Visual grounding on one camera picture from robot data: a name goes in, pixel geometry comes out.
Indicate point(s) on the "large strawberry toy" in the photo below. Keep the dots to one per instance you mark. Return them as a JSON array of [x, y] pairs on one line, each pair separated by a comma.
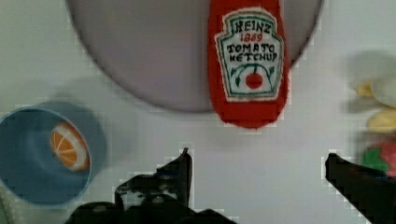
[[381, 157]]

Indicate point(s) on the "blue bowl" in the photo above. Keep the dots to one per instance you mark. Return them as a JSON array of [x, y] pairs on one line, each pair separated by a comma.
[[30, 170]]

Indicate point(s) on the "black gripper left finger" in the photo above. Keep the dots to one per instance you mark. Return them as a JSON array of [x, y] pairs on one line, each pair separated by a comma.
[[160, 198]]

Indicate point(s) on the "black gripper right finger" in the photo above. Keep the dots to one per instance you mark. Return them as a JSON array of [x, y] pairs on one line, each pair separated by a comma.
[[371, 192]]

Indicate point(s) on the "orange slice toy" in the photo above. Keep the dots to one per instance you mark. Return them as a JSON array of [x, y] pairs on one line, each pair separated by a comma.
[[69, 147]]

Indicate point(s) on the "red plush ketchup bottle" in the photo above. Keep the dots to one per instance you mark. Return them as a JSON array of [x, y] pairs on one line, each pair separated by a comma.
[[247, 61]]

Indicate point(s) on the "round grey plate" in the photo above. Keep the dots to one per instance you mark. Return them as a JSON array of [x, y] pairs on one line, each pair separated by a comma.
[[154, 49]]

